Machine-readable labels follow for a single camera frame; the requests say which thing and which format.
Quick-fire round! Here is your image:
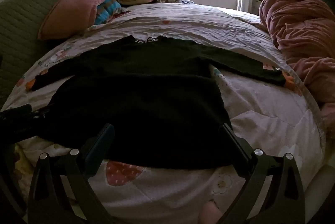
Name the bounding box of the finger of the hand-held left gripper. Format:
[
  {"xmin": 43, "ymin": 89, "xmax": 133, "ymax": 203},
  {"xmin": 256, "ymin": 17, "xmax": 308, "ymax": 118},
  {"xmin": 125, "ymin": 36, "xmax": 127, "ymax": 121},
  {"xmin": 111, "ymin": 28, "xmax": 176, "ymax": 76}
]
[{"xmin": 0, "ymin": 104, "xmax": 51, "ymax": 121}]

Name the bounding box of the green quilted headboard cover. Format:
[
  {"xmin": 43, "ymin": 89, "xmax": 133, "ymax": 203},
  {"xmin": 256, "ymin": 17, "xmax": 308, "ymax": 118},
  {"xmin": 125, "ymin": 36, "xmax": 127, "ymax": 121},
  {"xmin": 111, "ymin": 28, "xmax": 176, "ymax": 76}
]
[{"xmin": 0, "ymin": 0, "xmax": 113, "ymax": 109}]

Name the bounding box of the blue striped cloth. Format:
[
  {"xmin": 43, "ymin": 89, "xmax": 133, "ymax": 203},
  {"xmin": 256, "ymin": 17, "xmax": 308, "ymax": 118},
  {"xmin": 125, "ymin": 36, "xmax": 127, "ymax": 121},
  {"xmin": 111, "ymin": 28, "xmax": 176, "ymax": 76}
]
[{"xmin": 94, "ymin": 0, "xmax": 122, "ymax": 26}]

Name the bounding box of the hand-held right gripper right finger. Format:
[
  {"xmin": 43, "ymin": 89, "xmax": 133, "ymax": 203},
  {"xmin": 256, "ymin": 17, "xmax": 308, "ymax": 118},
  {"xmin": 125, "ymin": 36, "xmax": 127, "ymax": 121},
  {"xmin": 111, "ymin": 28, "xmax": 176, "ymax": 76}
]
[{"xmin": 219, "ymin": 123, "xmax": 308, "ymax": 224}]

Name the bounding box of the strawberry print bed quilt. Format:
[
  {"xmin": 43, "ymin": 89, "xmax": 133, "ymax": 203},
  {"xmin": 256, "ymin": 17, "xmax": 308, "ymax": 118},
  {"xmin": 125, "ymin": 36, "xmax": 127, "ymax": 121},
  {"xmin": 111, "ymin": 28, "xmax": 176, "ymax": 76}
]
[{"xmin": 0, "ymin": 3, "xmax": 326, "ymax": 224}]

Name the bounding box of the black knit sweater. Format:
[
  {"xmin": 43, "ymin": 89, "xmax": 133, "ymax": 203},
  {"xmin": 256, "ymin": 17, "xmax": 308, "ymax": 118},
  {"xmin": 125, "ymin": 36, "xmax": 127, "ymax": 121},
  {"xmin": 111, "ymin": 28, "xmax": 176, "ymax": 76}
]
[{"xmin": 31, "ymin": 35, "xmax": 286, "ymax": 170}]

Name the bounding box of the white bedside furniture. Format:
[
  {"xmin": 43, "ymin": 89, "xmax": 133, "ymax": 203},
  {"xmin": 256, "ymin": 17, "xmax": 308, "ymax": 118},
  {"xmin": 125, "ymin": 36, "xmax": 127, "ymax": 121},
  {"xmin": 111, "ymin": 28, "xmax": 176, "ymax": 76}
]
[{"xmin": 253, "ymin": 0, "xmax": 265, "ymax": 15}]

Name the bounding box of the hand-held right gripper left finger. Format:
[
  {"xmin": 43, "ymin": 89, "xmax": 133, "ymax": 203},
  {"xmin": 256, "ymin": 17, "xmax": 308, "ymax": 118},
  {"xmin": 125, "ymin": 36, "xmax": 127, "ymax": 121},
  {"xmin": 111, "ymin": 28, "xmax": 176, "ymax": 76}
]
[{"xmin": 27, "ymin": 123, "xmax": 116, "ymax": 224}]

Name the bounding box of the pink rumpled blanket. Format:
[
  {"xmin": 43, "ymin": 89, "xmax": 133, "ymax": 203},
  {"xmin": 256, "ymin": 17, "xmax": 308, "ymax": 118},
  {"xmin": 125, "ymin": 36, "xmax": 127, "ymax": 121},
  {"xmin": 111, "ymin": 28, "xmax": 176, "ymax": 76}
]
[{"xmin": 259, "ymin": 0, "xmax": 335, "ymax": 135}]

